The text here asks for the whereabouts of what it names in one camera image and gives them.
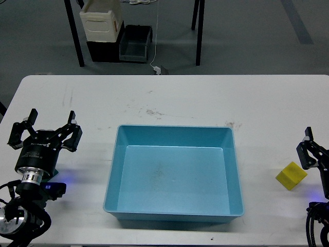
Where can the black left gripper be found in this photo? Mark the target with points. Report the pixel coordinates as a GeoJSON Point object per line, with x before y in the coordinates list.
{"type": "Point", "coordinates": [41, 150]}

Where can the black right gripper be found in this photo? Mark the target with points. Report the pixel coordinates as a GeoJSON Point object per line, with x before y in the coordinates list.
{"type": "Point", "coordinates": [313, 155]}

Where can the yellow block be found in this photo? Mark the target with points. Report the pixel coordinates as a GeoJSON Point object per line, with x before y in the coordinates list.
{"type": "Point", "coordinates": [291, 176]}

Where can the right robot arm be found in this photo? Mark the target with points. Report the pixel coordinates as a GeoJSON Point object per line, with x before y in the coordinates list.
{"type": "Point", "coordinates": [317, 211]}

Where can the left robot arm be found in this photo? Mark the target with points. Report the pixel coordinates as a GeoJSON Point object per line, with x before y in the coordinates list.
{"type": "Point", "coordinates": [24, 217]}

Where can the light blue plastic box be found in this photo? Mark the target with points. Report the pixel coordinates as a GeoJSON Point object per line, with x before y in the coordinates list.
{"type": "Point", "coordinates": [174, 173]}

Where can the black table leg left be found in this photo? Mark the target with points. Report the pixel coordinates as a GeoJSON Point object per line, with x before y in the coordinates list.
{"type": "Point", "coordinates": [74, 33]}

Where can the black table leg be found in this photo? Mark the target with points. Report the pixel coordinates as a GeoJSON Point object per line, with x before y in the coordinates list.
{"type": "Point", "coordinates": [74, 33]}
{"type": "Point", "coordinates": [198, 22]}

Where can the black crate under cream crate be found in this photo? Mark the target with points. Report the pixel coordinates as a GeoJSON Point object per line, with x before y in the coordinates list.
{"type": "Point", "coordinates": [106, 51]}

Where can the dark grey storage bin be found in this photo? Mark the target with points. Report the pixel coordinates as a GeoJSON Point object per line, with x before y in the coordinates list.
{"type": "Point", "coordinates": [135, 43]}

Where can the cream plastic crate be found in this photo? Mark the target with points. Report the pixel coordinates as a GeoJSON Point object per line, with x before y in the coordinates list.
{"type": "Point", "coordinates": [102, 20]}

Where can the white power adapter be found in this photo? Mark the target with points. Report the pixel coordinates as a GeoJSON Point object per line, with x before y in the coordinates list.
{"type": "Point", "coordinates": [157, 70]}

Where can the black table leg right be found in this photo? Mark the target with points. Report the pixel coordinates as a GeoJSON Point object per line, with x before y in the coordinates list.
{"type": "Point", "coordinates": [198, 22]}

